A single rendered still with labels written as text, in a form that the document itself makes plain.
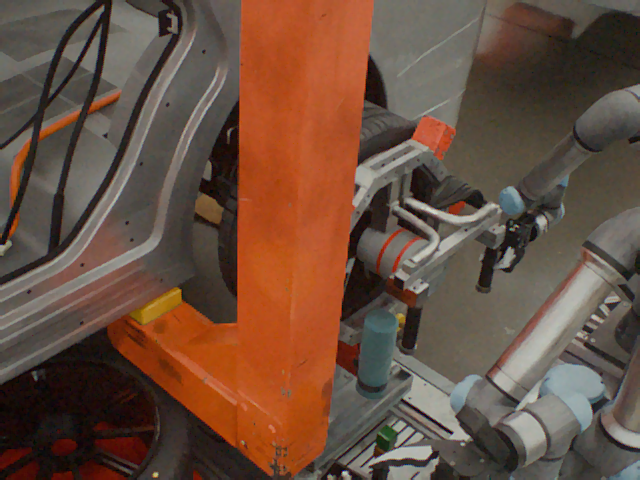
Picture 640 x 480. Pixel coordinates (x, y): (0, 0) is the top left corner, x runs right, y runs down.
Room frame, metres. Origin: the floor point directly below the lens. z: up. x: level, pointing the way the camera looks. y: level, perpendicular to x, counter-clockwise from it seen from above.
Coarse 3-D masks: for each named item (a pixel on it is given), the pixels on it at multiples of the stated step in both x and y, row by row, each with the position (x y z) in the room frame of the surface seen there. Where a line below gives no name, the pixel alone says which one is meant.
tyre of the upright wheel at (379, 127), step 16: (368, 112) 1.89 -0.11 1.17; (384, 112) 1.92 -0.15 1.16; (368, 128) 1.80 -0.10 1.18; (384, 128) 1.82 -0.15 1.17; (400, 128) 1.87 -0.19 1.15; (416, 128) 1.93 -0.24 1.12; (368, 144) 1.77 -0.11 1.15; (384, 144) 1.82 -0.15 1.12; (224, 208) 1.70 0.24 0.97; (224, 224) 1.68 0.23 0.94; (224, 240) 1.67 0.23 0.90; (224, 256) 1.67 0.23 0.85; (224, 272) 1.68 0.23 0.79; (384, 288) 1.89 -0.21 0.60
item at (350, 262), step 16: (368, 160) 1.78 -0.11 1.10; (416, 176) 1.96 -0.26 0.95; (416, 192) 1.98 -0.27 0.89; (368, 208) 1.83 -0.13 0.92; (368, 224) 1.88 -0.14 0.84; (400, 224) 1.99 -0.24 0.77; (352, 240) 1.86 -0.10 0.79; (352, 256) 1.80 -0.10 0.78; (352, 272) 1.92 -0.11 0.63; (368, 272) 1.86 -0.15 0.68; (352, 288) 1.86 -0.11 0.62; (368, 288) 1.86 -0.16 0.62; (352, 304) 1.79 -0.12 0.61
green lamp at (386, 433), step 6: (384, 426) 1.31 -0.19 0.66; (378, 432) 1.29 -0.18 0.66; (384, 432) 1.29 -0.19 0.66; (390, 432) 1.29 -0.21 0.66; (396, 432) 1.29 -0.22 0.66; (378, 438) 1.28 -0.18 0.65; (384, 438) 1.27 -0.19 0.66; (390, 438) 1.27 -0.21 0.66; (396, 438) 1.28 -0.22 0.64; (378, 444) 1.28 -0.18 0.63; (384, 444) 1.27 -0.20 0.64; (390, 444) 1.27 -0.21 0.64
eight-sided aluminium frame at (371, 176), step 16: (400, 144) 1.83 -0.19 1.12; (416, 144) 1.84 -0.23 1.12; (384, 160) 1.76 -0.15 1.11; (400, 160) 1.75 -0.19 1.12; (416, 160) 1.79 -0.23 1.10; (432, 160) 1.85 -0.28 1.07; (368, 176) 1.67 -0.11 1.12; (384, 176) 1.69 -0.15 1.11; (400, 176) 1.74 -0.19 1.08; (432, 176) 1.88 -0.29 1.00; (368, 192) 1.64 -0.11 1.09; (432, 192) 1.95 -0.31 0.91; (448, 208) 1.95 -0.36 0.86; (352, 224) 1.61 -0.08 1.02; (432, 224) 1.97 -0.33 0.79; (368, 304) 1.79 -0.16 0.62; (384, 304) 1.83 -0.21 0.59; (400, 304) 1.81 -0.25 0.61; (352, 320) 1.72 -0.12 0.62; (352, 336) 1.65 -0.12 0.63
